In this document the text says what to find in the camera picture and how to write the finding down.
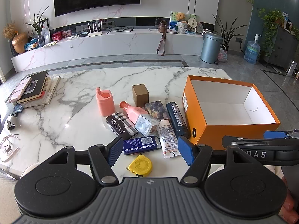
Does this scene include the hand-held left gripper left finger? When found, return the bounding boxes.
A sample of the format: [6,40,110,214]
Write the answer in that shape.
[42,136,123,185]

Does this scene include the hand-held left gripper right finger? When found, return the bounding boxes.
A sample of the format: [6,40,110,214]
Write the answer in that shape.
[178,136,257,185]

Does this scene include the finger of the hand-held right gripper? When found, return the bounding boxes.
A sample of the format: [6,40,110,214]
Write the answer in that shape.
[263,129,299,143]
[222,135,276,150]

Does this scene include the white squeeze tube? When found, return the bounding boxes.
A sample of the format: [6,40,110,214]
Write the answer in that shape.
[157,119,181,159]

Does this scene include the orange cardboard shoe box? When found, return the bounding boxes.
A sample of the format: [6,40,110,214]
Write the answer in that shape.
[182,75,281,146]

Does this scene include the plaid case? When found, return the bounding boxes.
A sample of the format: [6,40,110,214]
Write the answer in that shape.
[106,112,139,140]

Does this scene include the yellow tape measure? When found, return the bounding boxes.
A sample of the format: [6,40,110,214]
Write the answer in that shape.
[126,154,153,177]

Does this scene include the dark blue spray can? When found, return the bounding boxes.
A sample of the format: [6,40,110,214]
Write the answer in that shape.
[166,102,191,139]

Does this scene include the clear acrylic cube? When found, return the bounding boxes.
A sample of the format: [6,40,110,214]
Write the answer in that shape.
[134,114,160,137]

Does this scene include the pink bottle with red cap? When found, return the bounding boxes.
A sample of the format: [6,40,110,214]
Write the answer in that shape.
[119,101,149,124]

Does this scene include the pink plastic holder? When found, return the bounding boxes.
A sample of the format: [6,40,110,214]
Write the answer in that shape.
[96,87,115,116]

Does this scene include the dark printed picture box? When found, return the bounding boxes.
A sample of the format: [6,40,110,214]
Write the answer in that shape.
[144,101,171,120]

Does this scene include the brown cardboard box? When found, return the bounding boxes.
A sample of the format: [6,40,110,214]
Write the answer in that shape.
[132,84,149,108]

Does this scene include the person's right hand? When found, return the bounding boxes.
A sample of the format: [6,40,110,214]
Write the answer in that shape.
[281,175,299,224]

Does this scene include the woven bag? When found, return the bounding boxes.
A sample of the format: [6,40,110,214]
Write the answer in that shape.
[218,45,228,63]

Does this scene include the dark grey cabinet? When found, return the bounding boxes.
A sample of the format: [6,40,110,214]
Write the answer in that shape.
[264,24,299,70]

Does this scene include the blue water jug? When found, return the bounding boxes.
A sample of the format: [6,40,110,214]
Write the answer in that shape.
[244,35,261,64]

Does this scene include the cream paperback book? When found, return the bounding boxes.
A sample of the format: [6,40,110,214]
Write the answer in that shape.
[23,76,61,108]

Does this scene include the grey trash bin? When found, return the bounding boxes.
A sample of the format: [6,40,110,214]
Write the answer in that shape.
[200,33,223,64]

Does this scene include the black notebook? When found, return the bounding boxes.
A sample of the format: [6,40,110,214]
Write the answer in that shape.
[16,71,48,103]

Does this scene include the long leaf floor plant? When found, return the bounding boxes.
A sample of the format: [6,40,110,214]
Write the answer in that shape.
[212,14,248,52]

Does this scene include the bottles on cabinet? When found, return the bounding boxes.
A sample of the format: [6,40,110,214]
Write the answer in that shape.
[281,12,299,36]

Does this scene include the trailing pothos plant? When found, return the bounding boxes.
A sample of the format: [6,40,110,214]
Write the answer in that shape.
[258,9,284,59]

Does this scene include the white router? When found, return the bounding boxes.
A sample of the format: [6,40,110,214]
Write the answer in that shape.
[87,21,103,37]

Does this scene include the white knit pot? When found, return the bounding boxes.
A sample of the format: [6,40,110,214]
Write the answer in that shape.
[177,21,189,33]

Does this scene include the paper leaflet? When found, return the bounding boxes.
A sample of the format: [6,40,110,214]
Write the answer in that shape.
[43,40,60,48]

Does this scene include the round wooden fan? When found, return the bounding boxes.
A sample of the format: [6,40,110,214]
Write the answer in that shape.
[187,16,198,32]

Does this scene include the painted canvas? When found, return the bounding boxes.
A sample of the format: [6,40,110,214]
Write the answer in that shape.
[169,11,197,32]

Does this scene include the blue snack packets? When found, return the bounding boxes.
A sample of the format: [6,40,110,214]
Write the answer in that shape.
[24,37,39,51]

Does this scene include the gold acorn vase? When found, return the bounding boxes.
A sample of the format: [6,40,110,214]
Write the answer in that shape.
[12,33,28,54]

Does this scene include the green potted plant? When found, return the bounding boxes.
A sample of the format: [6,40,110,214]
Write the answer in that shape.
[25,7,49,47]

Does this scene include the dried flower bunch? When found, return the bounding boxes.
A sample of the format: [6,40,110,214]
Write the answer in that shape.
[2,23,18,39]

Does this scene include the black strap watch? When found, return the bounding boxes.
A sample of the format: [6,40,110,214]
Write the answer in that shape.
[7,111,19,131]

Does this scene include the pearl bead chain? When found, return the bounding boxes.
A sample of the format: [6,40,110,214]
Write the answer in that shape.
[0,134,19,162]

